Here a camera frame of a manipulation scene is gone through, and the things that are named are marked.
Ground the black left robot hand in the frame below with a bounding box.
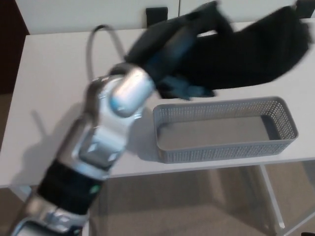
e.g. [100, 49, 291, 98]
[124, 1, 236, 101]

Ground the black fabric pencil case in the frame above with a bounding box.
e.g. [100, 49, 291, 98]
[177, 6, 315, 90]

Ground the white cabinet row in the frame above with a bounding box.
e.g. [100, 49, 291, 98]
[16, 0, 315, 35]

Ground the grey perforated plastic basket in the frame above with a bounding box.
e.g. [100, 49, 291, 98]
[152, 96, 300, 164]

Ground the dark brown door panel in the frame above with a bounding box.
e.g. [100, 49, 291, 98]
[0, 0, 31, 151]

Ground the black rectangular bracket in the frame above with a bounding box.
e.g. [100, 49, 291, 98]
[145, 7, 169, 27]
[295, 0, 315, 10]

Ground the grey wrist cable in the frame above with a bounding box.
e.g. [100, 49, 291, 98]
[86, 24, 129, 82]

